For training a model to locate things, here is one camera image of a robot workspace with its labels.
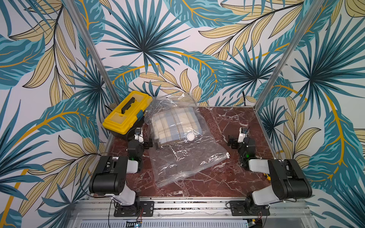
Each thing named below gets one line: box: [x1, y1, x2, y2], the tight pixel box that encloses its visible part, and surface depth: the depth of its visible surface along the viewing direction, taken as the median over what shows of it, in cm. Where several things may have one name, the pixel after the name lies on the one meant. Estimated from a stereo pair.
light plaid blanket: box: [151, 106, 203, 145], surface depth 100 cm
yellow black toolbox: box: [102, 90, 154, 136], surface depth 94 cm
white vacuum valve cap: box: [186, 133, 195, 142], surface depth 97 cm
